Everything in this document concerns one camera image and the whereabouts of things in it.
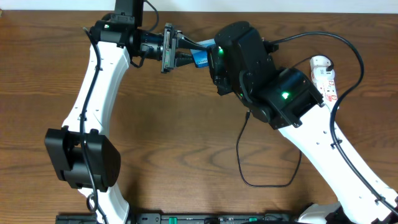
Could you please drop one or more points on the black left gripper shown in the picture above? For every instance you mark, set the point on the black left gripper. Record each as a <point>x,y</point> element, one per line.
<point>168,47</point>

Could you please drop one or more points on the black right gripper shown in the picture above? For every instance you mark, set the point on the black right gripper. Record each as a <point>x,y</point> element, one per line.
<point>214,66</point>

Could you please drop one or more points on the blue Galaxy smartphone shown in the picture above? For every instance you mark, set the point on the blue Galaxy smartphone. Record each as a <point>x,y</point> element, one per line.
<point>200,56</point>

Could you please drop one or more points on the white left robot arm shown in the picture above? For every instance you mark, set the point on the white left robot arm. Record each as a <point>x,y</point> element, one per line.
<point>80,151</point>

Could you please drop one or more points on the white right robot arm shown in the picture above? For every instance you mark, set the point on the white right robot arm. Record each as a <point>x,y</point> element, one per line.
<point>291,102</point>

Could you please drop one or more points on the white USB charger adapter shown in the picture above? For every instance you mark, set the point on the white USB charger adapter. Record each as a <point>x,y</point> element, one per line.
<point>322,68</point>

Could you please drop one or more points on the white power strip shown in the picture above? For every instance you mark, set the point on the white power strip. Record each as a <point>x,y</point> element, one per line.
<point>325,84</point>

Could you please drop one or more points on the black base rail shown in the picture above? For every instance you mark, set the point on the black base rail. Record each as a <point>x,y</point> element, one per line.
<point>156,218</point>

